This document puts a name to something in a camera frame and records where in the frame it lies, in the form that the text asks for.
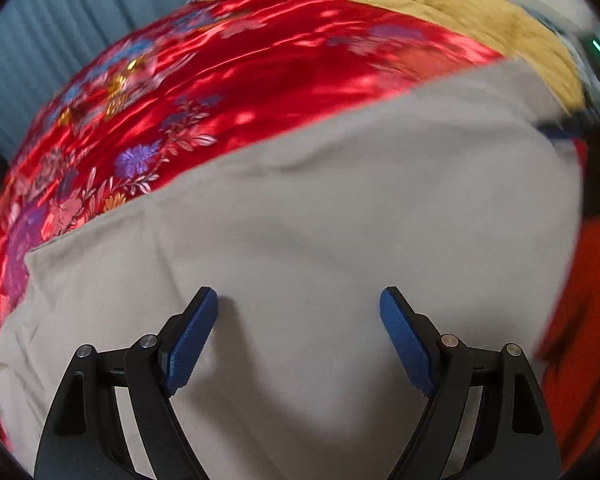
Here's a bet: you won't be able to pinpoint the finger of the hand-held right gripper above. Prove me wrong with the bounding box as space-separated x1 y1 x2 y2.
537 110 600 143

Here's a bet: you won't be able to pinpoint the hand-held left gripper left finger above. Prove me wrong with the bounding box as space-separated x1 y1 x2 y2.
32 286 219 480

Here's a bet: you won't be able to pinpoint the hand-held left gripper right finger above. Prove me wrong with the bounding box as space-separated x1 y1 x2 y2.
379 286 563 480

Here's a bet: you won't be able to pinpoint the beige pants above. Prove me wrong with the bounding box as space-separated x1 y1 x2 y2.
0 57 588 480

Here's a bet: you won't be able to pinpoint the orange fleece garment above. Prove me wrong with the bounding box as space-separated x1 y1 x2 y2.
535 135 600 471

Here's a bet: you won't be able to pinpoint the red floral satin quilt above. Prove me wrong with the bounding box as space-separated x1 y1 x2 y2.
0 0 506 361

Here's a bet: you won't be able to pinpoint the blue curtain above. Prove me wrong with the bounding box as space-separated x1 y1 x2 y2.
0 0 191 151

